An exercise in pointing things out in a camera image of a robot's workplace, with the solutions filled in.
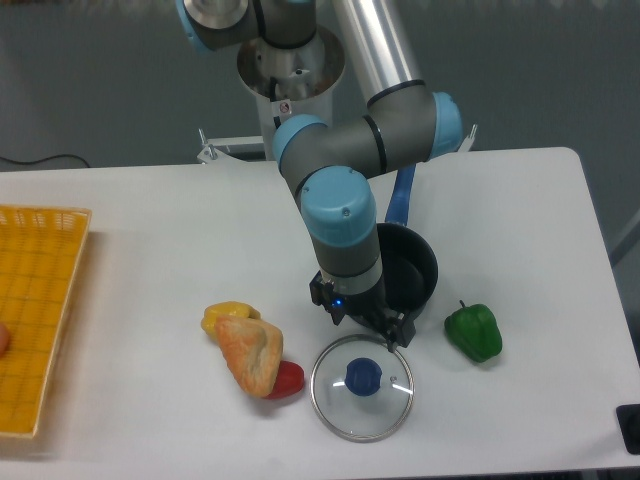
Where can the black pot with blue handle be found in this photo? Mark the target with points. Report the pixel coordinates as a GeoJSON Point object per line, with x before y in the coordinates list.
{"type": "Point", "coordinates": [402, 249]}

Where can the red bell pepper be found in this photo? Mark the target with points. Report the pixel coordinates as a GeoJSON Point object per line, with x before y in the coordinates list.
{"type": "Point", "coordinates": [290, 380]}

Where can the triangle bread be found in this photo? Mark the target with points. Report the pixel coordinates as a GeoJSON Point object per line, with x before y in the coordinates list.
{"type": "Point", "coordinates": [252, 350]}

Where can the yellow woven basket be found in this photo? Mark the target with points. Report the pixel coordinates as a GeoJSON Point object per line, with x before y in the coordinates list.
{"type": "Point", "coordinates": [41, 252]}

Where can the green bell pepper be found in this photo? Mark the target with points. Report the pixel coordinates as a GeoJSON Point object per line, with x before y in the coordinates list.
{"type": "Point", "coordinates": [474, 331]}

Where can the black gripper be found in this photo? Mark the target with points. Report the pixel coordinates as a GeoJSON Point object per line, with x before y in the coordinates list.
{"type": "Point", "coordinates": [389, 308]}

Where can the glass lid with blue knob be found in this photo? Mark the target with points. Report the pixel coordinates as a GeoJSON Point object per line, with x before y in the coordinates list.
{"type": "Point", "coordinates": [361, 391]}

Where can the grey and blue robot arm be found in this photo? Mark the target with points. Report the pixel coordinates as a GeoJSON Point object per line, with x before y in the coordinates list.
{"type": "Point", "coordinates": [346, 117]}

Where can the black device at table edge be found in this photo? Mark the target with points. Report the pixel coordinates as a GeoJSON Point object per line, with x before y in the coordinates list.
{"type": "Point", "coordinates": [628, 417]}

